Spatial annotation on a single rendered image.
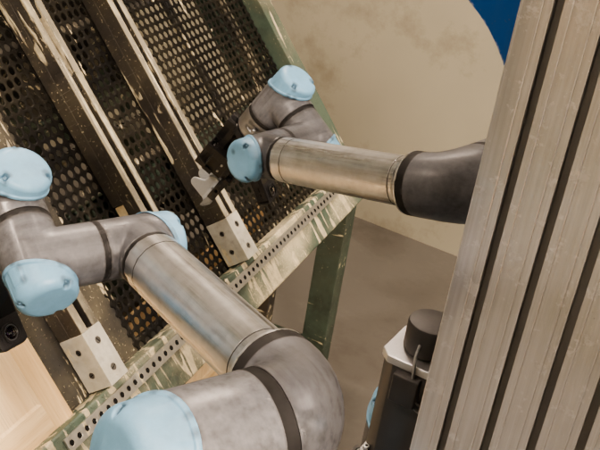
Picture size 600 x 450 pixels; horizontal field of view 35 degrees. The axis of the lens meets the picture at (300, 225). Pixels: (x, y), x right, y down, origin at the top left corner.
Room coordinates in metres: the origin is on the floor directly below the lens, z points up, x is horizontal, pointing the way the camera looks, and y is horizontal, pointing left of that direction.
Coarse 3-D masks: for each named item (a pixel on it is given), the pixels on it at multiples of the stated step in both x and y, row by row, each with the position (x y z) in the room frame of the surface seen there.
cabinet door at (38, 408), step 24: (0, 360) 1.47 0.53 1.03; (24, 360) 1.51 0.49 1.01; (0, 384) 1.43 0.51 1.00; (24, 384) 1.47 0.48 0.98; (48, 384) 1.51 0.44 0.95; (0, 408) 1.40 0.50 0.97; (24, 408) 1.44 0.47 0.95; (48, 408) 1.47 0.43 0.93; (0, 432) 1.37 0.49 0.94; (24, 432) 1.40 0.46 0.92; (48, 432) 1.44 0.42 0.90
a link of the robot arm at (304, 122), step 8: (296, 112) 1.57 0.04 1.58; (304, 112) 1.58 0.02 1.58; (312, 112) 1.58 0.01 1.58; (288, 120) 1.57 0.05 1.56; (296, 120) 1.57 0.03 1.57; (304, 120) 1.57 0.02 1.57; (312, 120) 1.57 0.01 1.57; (320, 120) 1.58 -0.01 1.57; (288, 128) 1.53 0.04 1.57; (296, 128) 1.53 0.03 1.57; (304, 128) 1.54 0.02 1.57; (312, 128) 1.55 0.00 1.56; (320, 128) 1.56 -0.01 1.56; (328, 128) 1.58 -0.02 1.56; (296, 136) 1.51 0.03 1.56; (304, 136) 1.52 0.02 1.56; (312, 136) 1.53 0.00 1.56; (320, 136) 1.54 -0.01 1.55; (328, 136) 1.55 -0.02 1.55; (336, 144) 1.55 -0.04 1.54
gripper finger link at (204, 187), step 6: (192, 180) 1.68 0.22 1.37; (198, 180) 1.67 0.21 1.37; (204, 180) 1.67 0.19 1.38; (210, 180) 1.66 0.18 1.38; (216, 180) 1.66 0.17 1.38; (198, 186) 1.67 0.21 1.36; (204, 186) 1.67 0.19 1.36; (210, 186) 1.67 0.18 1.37; (198, 192) 1.68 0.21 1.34; (204, 192) 1.67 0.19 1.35; (204, 198) 1.67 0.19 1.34; (204, 204) 1.68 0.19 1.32
